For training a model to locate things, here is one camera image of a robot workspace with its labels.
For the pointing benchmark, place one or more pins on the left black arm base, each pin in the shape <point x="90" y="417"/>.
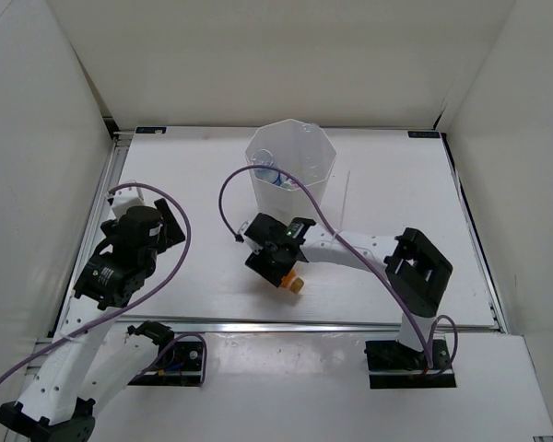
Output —
<point x="183" y="365"/>

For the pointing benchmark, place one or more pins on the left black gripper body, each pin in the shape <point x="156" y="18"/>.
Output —
<point x="161" y="245"/>

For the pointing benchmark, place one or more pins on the clear unlabelled plastic bottle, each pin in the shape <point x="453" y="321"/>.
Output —
<point x="310" y="129"/>

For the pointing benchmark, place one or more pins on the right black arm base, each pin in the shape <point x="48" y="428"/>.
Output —
<point x="393" y="366"/>

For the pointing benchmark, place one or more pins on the white label clear bottle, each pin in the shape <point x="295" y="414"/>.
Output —
<point x="289" y="184"/>

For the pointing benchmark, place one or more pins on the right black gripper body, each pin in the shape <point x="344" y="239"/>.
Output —
<point x="268" y="253"/>

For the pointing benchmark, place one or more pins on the wrist black camera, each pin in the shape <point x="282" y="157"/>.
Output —
<point x="261" y="230"/>
<point x="134" y="236"/>

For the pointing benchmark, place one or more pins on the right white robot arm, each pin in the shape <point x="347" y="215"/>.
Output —
<point x="408" y="263"/>

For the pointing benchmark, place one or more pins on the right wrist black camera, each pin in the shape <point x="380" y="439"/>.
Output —
<point x="261" y="230"/>

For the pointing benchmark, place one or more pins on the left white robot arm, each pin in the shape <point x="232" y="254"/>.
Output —
<point x="147" y="340"/>

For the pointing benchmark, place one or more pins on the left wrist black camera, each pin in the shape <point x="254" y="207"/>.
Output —
<point x="134" y="236"/>

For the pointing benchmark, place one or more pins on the aluminium left frame rail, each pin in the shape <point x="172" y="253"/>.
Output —
<point x="103" y="179"/>

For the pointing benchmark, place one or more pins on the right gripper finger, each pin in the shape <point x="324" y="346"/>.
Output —
<point x="293" y="254"/>
<point x="266" y="267"/>

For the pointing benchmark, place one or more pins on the aluminium front rail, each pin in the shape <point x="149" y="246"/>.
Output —
<point x="257" y="326"/>

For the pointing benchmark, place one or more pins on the blue label clear bottle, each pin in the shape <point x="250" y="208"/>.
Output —
<point x="266" y="167"/>

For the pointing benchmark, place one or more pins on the white faceted plastic bin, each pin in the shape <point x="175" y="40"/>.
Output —
<point x="310" y="160"/>

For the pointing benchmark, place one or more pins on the orange juice bottle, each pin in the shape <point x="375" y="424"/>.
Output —
<point x="292" y="283"/>

